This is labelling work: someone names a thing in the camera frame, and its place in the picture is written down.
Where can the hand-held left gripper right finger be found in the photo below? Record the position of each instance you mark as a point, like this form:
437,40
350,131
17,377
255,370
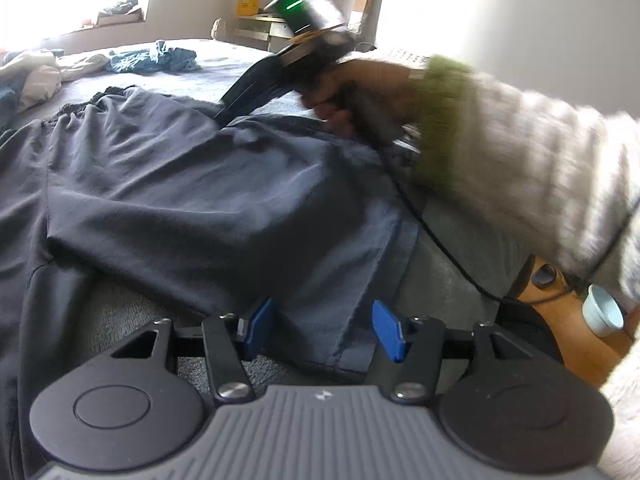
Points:
387,332

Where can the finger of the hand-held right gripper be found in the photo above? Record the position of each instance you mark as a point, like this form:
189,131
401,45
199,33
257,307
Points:
260,85

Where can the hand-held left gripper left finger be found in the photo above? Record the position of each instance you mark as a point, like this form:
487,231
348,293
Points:
261,327

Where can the dark navy pants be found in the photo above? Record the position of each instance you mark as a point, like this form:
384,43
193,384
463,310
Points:
200,200

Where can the person's right hand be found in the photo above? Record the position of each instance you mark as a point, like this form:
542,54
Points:
385,85

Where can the cream desk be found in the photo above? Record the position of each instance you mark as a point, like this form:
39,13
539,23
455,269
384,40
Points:
255,27

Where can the yellow box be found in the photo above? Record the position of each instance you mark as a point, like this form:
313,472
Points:
247,0

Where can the light blue garment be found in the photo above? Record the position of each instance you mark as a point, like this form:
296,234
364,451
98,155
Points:
150,60

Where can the cardboard box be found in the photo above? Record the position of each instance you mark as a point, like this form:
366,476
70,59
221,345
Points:
120,15

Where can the white cup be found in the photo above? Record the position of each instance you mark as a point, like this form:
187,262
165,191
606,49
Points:
602,312

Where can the person's fuzzy white sweater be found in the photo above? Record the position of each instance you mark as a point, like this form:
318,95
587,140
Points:
627,410

